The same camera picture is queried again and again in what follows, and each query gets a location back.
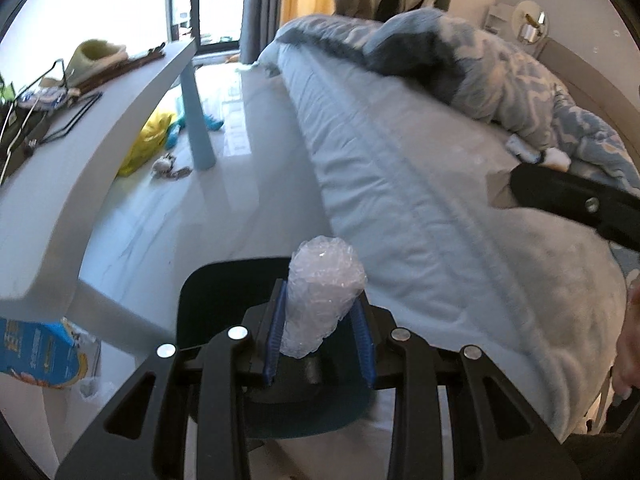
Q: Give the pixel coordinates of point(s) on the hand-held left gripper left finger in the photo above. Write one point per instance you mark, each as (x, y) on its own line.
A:
(276, 332)

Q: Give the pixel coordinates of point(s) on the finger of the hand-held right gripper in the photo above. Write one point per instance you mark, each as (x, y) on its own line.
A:
(565, 195)

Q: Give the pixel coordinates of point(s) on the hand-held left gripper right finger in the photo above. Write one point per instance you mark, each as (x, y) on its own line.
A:
(364, 345)

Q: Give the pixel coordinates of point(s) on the white paper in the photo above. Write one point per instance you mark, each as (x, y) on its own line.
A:
(556, 158)

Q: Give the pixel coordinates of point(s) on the bubble wrap roll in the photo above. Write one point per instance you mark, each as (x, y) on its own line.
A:
(320, 295)

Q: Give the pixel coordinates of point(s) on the small blue white packet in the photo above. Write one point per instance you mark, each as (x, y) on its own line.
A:
(522, 149)

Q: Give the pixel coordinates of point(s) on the dark trash bin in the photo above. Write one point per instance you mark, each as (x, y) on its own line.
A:
(210, 310)

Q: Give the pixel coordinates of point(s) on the person's right hand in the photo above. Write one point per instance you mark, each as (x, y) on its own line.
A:
(630, 345)

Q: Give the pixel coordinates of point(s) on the grey fleece bed sheet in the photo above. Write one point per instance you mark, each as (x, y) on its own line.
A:
(540, 285)

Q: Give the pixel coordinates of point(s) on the grey upholstered headboard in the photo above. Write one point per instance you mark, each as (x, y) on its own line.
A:
(590, 75)

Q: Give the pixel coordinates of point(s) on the round mirror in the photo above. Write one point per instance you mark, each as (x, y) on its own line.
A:
(532, 20)

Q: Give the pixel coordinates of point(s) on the blue wave-patterned blanket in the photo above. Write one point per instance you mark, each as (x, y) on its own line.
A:
(450, 55)

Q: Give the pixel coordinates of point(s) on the white vanity table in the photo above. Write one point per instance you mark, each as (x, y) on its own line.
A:
(500, 17)

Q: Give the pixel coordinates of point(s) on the small cat toy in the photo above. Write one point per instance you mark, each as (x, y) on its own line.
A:
(170, 167)

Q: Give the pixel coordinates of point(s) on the teal floor toy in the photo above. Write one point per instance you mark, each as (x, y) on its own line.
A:
(200, 125)

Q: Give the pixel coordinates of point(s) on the yellow plastic bag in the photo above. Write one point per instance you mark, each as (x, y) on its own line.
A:
(147, 142)

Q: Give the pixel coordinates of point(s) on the blue printed bag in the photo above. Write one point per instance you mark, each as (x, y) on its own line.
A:
(40, 355)

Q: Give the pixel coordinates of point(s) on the light blue plastic table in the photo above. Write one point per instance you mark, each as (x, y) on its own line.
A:
(90, 160)

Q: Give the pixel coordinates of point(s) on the green white fluffy slipper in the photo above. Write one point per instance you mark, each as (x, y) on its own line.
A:
(97, 57)

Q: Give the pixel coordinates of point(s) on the grey curtain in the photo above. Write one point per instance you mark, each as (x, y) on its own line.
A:
(260, 5)

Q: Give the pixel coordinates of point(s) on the blue white plastic packet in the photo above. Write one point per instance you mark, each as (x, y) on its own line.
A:
(45, 99)

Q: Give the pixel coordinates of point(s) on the sliding glass door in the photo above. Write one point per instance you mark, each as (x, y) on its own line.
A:
(210, 0)

